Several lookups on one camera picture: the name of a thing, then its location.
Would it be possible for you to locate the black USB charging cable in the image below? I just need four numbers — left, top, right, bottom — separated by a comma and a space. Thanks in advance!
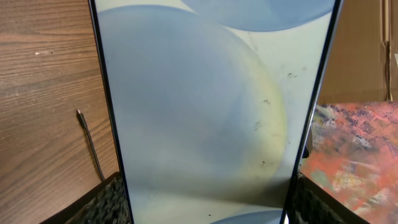
76, 109, 106, 182

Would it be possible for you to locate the Galaxy S24 smartphone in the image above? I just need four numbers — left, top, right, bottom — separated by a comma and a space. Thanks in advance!
89, 0, 342, 224

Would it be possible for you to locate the colourful painted cloth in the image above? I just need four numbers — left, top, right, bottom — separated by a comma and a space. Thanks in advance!
300, 101, 397, 223

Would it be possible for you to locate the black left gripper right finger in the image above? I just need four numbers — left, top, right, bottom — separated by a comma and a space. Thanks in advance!
287, 174, 368, 224

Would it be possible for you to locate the cardboard backdrop panel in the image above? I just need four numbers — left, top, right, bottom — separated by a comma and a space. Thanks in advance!
318, 0, 397, 105

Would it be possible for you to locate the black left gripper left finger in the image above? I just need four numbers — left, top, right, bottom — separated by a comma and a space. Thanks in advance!
42, 172, 131, 224

